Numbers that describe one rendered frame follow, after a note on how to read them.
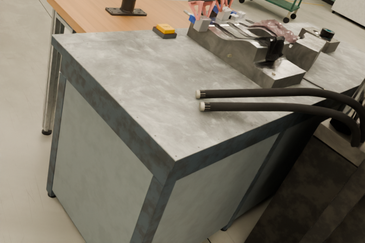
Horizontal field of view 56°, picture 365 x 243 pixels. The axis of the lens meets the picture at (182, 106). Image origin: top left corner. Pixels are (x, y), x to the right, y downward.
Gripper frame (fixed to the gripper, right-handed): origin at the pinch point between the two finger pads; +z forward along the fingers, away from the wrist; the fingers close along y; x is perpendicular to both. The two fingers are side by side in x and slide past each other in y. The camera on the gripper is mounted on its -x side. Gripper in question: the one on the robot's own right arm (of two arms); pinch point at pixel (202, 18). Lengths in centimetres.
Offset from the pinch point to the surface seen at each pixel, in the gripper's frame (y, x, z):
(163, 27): -4.4, 18.7, 3.2
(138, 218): -50, -15, 62
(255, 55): 10.4, -18.4, 15.4
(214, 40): 10.4, 2.6, 9.4
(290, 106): -5, -42, 30
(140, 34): -14.6, 22.4, 5.5
